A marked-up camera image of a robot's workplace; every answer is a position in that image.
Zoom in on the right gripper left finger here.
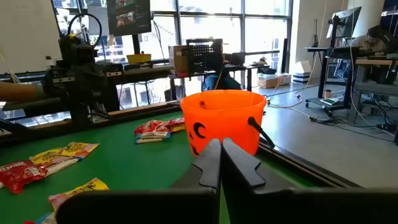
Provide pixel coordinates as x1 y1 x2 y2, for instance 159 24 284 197
55 138 222 224

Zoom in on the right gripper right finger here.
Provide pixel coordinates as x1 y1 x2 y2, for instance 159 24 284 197
220 137 398 224

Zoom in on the candy pile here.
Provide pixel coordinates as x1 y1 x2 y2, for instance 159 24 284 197
135 131 171 145

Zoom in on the red candy pack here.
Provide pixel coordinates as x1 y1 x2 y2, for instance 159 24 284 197
0 160 49 195
134 119 170 135
167 117 187 127

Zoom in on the yellow bin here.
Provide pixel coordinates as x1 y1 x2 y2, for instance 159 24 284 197
126 53 152 65

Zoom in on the white blue Hershey's bar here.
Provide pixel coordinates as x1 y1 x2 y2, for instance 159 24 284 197
43 157 80 178
35 211 58 224

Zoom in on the brown cardboard box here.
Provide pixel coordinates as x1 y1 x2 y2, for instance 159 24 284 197
168 45 190 78

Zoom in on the orange pumpkin bucket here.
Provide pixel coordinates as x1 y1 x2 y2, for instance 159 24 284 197
180 89 277 158

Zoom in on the green book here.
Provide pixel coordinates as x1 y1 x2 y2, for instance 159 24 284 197
320 96 340 106

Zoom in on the black perforated crate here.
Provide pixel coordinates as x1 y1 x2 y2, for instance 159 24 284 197
185 38 224 75

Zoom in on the tan woven box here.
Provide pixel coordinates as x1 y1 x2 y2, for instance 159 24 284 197
257 73 292 89

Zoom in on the blue chair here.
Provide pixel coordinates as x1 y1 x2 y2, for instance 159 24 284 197
203 73 242 91

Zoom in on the wooden desk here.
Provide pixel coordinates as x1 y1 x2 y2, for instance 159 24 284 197
354 57 398 94

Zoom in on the person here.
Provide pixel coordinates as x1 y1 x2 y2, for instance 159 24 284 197
349 24 398 54

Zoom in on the black monitor on stand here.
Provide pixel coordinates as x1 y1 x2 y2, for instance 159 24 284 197
304 6 363 111

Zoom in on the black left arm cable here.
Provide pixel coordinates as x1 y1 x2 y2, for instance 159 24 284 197
67 12 103 47

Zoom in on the black wall screen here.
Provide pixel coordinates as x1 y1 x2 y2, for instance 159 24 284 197
106 0 152 37

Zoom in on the white floor cable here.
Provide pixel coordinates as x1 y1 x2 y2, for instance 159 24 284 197
266 83 315 110

